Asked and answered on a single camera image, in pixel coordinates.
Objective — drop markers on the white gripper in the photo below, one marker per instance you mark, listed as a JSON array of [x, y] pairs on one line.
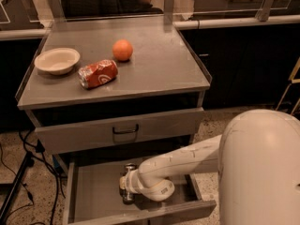
[[130, 182]]

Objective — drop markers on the silver blue redbull can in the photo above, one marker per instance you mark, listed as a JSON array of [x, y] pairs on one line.
[[127, 197]]

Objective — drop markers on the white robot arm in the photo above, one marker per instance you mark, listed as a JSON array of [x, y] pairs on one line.
[[257, 159]]

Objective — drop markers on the open middle drawer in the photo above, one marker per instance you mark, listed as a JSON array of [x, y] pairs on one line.
[[93, 190]]

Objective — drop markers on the closed upper drawer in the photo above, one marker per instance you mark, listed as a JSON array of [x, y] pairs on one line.
[[95, 134]]

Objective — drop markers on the grey drawer cabinet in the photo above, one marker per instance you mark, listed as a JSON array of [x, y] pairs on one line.
[[163, 74]]

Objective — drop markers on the crushed red soda can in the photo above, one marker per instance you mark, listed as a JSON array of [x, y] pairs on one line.
[[97, 74]]

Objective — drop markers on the black tripod leg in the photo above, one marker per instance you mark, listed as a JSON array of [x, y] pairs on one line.
[[13, 188]]

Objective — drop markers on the orange fruit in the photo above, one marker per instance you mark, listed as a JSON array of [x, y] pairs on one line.
[[122, 50]]

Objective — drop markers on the white bowl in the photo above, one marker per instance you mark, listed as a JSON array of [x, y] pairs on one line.
[[58, 61]]

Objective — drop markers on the black drawer handle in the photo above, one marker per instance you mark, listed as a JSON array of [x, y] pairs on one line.
[[126, 131]]

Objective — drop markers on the white horizontal rail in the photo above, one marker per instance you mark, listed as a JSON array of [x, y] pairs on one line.
[[236, 22]]

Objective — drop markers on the grey metal post middle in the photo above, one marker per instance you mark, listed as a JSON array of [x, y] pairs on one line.
[[168, 11]]

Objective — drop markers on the grey metal post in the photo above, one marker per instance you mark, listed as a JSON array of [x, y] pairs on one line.
[[168, 11], [263, 13], [57, 10]]

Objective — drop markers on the grey metal post left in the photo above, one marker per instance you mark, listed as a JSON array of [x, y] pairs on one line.
[[57, 10]]

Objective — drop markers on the wheeled cart frame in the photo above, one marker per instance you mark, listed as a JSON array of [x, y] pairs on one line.
[[290, 99]]

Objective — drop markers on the grey metal post right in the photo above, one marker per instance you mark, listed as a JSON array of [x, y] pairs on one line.
[[263, 13]]

